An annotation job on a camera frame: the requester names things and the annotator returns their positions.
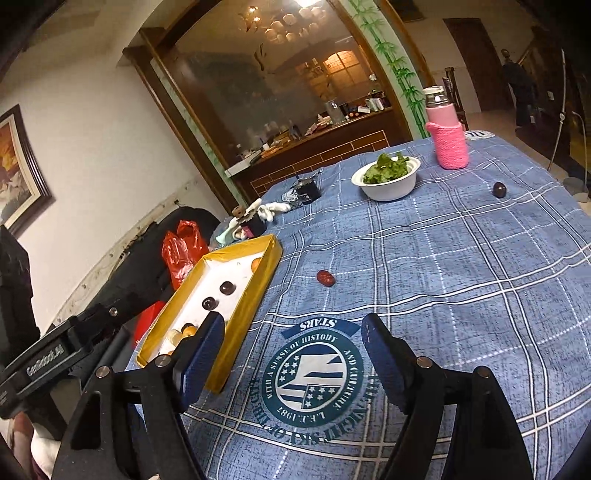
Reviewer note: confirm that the black box with red label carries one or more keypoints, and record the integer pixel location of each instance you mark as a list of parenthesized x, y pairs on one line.
[(253, 227)]

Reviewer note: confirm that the red jujube date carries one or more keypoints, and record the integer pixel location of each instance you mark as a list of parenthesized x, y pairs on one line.
[(325, 277)]

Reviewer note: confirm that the pink knit sleeved bottle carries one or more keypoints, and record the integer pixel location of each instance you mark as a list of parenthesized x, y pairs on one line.
[(447, 138)]

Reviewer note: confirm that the green lettuce leaves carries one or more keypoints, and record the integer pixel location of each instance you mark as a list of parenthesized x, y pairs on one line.
[(387, 168)]

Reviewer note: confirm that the mint green cloth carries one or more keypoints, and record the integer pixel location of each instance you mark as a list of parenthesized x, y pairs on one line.
[(226, 236)]

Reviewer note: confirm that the ceiling chandelier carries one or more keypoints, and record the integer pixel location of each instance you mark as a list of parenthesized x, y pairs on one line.
[(277, 23)]

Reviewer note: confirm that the white work glove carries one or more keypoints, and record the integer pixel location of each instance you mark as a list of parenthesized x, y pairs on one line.
[(266, 215), (278, 207)]

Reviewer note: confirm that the white bowl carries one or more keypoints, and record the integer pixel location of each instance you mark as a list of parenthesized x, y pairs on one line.
[(390, 189)]

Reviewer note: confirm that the red plastic bag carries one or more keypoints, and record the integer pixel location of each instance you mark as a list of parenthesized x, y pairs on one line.
[(182, 251)]

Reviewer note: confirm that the blue plaid tablecloth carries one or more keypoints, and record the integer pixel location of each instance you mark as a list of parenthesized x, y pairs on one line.
[(438, 277)]

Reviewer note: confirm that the red cloth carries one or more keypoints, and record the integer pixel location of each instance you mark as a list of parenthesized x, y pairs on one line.
[(147, 321)]

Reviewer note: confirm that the wooden sideboard counter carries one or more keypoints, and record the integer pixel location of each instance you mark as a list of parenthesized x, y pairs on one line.
[(323, 147)]

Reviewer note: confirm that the framed wall picture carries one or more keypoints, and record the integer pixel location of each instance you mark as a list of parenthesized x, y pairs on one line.
[(23, 170)]

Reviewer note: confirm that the yellow taped white foam box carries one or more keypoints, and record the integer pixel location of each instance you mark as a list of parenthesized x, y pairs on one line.
[(249, 323)]

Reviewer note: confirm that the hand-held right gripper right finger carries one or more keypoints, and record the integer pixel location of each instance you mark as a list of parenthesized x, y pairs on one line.
[(388, 364)]

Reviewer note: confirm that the dark purple passion fruit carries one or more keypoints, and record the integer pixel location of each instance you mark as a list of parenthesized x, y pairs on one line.
[(210, 303), (227, 288), (499, 190)]

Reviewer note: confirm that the cream peeled sugarcane chunk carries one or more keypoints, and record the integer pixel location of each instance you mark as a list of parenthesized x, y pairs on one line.
[(174, 336)]

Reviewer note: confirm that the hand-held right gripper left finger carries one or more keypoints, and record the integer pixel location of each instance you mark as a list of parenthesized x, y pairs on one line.
[(203, 355)]

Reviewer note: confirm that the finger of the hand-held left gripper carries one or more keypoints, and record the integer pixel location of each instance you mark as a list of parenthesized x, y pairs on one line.
[(108, 318)]

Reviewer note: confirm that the thin metal rod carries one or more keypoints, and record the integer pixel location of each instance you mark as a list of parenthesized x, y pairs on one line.
[(559, 120)]

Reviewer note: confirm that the person's left hand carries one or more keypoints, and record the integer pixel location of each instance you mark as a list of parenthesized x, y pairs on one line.
[(22, 438)]

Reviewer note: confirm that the brown wooden door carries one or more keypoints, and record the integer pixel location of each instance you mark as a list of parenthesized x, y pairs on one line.
[(464, 64)]

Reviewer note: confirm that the black jacket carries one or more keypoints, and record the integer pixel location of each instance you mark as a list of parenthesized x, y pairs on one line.
[(138, 272)]

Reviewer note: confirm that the wooden chair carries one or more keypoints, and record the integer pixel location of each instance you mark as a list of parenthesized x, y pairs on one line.
[(455, 92)]

